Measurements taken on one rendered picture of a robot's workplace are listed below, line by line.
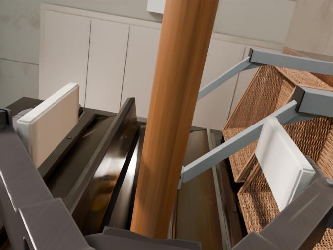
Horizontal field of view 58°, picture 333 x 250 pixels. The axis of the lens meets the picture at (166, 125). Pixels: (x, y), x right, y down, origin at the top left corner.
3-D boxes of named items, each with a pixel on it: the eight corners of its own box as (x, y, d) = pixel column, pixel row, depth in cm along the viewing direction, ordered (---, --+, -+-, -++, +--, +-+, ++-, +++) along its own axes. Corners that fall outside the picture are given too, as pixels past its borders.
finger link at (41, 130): (32, 176, 15) (17, 173, 15) (78, 123, 22) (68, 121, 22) (30, 122, 14) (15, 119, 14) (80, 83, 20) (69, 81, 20)
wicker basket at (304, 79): (296, 195, 131) (234, 185, 131) (265, 138, 182) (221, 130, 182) (340, 90, 111) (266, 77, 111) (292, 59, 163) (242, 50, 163)
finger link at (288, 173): (301, 168, 14) (317, 171, 14) (265, 115, 20) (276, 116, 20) (282, 218, 15) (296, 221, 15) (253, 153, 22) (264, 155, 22)
